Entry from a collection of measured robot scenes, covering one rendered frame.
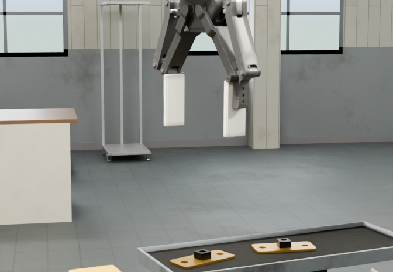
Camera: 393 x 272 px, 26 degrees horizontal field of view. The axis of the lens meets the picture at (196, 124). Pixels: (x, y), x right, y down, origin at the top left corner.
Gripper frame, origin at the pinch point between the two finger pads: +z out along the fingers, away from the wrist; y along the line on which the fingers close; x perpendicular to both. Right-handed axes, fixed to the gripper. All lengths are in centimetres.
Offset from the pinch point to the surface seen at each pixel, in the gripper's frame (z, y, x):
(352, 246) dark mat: 18.3, 7.4, 20.6
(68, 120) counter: 60, -442, 225
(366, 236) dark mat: 18.3, 5.1, 26.2
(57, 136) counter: 71, -446, 218
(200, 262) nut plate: 18.2, 1.4, -1.3
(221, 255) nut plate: 18.2, 0.6, 2.9
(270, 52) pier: 25, -603, 564
